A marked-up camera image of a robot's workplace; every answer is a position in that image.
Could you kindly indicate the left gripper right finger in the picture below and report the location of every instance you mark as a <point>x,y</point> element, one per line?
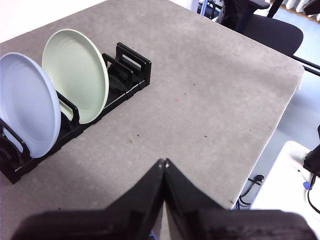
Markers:
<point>212,222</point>

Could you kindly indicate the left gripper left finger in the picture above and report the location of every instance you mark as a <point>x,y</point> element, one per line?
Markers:
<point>120,220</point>

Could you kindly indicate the blue round plate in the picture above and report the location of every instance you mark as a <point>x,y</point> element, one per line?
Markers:
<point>27,105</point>

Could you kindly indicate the pale green round plate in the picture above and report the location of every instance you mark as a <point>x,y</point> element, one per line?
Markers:
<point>75,75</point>

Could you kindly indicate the black plastic plate rack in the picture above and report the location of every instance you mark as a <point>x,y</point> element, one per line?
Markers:
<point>135,72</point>

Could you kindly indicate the white side table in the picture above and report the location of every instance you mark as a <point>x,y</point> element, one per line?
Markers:
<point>280,182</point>

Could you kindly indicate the small blue pick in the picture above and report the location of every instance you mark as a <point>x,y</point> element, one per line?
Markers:
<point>306,185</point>

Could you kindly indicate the black box device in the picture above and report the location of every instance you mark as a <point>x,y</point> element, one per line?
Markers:
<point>313,160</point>

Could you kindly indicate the black metal bar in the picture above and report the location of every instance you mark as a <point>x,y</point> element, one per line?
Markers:
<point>310,65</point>

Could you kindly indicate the black office chair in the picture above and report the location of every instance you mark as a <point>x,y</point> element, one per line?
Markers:
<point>272,32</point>

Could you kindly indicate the blue metal frame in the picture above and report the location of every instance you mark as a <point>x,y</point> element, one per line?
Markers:
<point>206,7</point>

